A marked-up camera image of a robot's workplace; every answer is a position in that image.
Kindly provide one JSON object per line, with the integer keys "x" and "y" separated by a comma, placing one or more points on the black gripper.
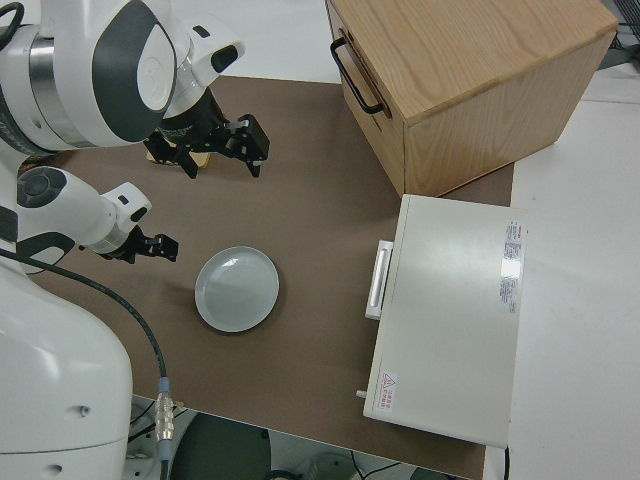
{"x": 250, "y": 137}
{"x": 162, "y": 244}

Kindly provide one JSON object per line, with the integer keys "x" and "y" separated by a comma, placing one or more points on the gray round plate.
{"x": 235, "y": 290}

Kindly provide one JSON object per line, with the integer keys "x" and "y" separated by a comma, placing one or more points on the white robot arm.
{"x": 75, "y": 210}
{"x": 50, "y": 375}

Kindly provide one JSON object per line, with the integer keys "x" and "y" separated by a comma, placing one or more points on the wooden mug tree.
{"x": 202, "y": 160}

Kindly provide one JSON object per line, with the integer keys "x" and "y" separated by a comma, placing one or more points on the brown table mat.
{"x": 310, "y": 200}

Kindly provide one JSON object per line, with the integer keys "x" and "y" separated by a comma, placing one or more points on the brown wicker basket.
{"x": 35, "y": 162}

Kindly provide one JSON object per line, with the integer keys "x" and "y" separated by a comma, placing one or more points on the red triangle warning sticker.
{"x": 388, "y": 387}

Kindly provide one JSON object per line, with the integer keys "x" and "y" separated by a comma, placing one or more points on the white toaster oven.
{"x": 450, "y": 325}

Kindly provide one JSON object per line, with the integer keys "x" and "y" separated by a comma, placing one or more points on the light wooden drawer cabinet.
{"x": 475, "y": 50}

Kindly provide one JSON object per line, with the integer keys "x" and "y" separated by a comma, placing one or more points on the white printed oven label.
{"x": 511, "y": 270}

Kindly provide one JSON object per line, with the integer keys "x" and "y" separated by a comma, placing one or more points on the dark round pedestal base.
{"x": 220, "y": 450}

